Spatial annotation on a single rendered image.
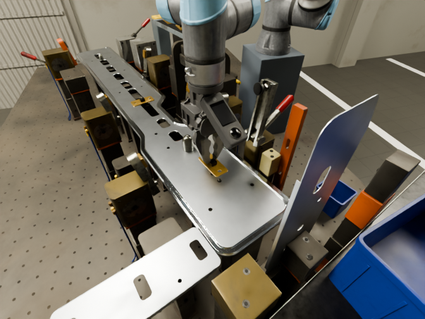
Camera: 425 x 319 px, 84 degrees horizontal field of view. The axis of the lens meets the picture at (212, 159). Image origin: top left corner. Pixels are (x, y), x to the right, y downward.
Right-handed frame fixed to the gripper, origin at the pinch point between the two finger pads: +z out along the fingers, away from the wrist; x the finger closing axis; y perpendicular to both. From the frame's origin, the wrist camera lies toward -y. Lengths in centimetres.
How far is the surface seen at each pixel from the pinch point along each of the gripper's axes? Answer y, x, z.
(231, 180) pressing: -4.6, -2.8, 5.4
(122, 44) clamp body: 102, -13, 0
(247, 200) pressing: -12.0, -1.8, 5.5
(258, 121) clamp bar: 0.0, -14.7, -5.4
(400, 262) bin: -39.8, -13.1, 2.5
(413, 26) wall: 120, -476, 64
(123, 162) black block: 19.4, 17.8, 6.1
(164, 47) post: 92, -32, 3
